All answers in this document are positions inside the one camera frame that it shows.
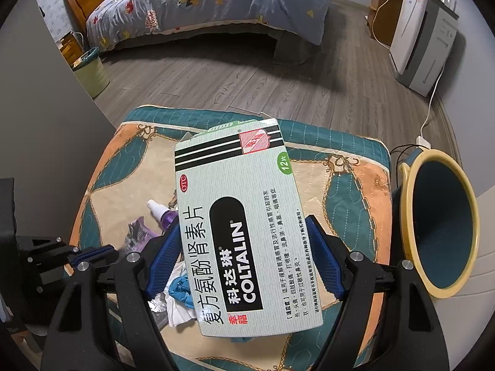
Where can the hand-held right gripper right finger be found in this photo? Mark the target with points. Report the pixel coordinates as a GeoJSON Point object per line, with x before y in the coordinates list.
{"type": "Point", "coordinates": [325, 262]}

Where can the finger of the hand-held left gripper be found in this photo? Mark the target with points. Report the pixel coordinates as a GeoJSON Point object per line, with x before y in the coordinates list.
{"type": "Point", "coordinates": [96, 254]}

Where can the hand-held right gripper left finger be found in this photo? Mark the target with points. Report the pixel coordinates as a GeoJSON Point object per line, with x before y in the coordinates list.
{"type": "Point", "coordinates": [164, 262]}

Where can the purple spray bottle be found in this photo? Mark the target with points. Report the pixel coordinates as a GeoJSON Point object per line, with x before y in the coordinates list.
{"type": "Point", "coordinates": [166, 218]}

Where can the white tissue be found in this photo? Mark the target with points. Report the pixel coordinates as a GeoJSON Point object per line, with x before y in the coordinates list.
{"type": "Point", "coordinates": [178, 313]}

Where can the pale green medicine box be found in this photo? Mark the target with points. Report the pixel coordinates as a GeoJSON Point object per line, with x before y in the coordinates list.
{"type": "Point", "coordinates": [239, 208]}

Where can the yellow rimmed teal bin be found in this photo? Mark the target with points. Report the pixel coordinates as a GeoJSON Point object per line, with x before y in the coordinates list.
{"type": "Point", "coordinates": [441, 220]}

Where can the light blue crumpled wrapper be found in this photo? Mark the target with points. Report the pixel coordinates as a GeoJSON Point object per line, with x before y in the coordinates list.
{"type": "Point", "coordinates": [180, 290]}

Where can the purple patterned wrapper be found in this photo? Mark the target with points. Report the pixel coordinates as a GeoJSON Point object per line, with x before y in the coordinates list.
{"type": "Point", "coordinates": [141, 235]}

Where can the silver foil wrapper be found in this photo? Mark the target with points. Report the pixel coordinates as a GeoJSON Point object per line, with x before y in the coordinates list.
{"type": "Point", "coordinates": [157, 304]}

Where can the teal orange patterned cushion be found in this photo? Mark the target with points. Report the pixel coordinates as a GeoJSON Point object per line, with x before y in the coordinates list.
{"type": "Point", "coordinates": [127, 170]}

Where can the white power strip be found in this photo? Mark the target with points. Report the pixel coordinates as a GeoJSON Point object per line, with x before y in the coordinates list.
{"type": "Point", "coordinates": [423, 143]}

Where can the white panelled wardrobe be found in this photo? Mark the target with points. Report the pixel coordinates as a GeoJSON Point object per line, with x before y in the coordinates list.
{"type": "Point", "coordinates": [486, 232]}

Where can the pale green small bin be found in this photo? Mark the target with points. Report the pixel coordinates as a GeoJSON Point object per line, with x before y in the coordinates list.
{"type": "Point", "coordinates": [92, 79]}

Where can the wooden nightstand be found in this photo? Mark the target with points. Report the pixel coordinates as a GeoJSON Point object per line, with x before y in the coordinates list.
{"type": "Point", "coordinates": [71, 48]}

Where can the white grey air purifier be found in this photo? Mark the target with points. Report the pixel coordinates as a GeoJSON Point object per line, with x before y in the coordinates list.
{"type": "Point", "coordinates": [421, 46]}

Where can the wooden cabinet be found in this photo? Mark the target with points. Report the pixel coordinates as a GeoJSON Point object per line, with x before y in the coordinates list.
{"type": "Point", "coordinates": [386, 23]}

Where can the bed with blue duvet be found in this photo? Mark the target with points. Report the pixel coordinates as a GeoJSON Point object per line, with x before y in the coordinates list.
{"type": "Point", "coordinates": [232, 4]}

